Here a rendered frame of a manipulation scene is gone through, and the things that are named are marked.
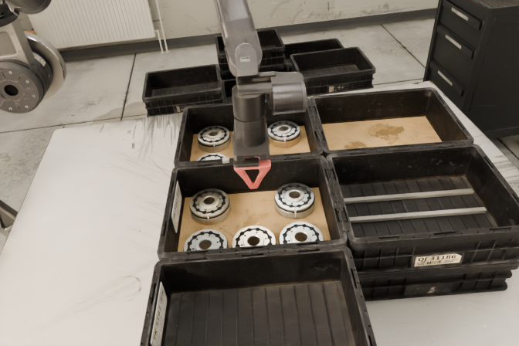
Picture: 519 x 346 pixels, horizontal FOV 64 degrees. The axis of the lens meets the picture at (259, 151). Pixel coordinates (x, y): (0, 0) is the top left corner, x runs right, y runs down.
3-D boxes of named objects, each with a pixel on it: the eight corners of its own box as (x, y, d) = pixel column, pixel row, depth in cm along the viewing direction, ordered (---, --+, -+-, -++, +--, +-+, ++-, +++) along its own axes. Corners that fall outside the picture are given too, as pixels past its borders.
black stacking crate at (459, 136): (323, 187, 117) (325, 155, 110) (309, 127, 141) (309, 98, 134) (465, 176, 117) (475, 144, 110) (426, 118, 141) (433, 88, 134)
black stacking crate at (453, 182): (346, 278, 94) (350, 245, 87) (323, 188, 117) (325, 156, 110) (524, 264, 93) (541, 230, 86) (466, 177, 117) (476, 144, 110)
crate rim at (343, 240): (157, 266, 88) (155, 259, 86) (174, 172, 111) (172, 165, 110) (348, 251, 88) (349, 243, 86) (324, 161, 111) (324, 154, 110)
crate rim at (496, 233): (348, 251, 88) (349, 243, 86) (324, 161, 111) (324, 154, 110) (539, 236, 87) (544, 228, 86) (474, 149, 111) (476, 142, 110)
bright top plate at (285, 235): (279, 258, 93) (279, 256, 93) (279, 224, 101) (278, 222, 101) (325, 256, 93) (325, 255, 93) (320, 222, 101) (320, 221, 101)
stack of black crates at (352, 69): (301, 149, 240) (300, 79, 213) (290, 120, 264) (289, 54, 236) (368, 140, 243) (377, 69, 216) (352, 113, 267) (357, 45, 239)
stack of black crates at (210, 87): (160, 169, 234) (141, 99, 206) (162, 138, 258) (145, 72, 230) (231, 159, 237) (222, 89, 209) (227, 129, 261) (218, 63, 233)
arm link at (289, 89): (233, 57, 79) (234, 43, 70) (293, 52, 79) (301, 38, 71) (239, 120, 78) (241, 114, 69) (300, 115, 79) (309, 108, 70)
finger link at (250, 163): (269, 171, 86) (268, 133, 80) (271, 195, 81) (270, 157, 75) (235, 172, 86) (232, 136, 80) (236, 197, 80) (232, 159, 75)
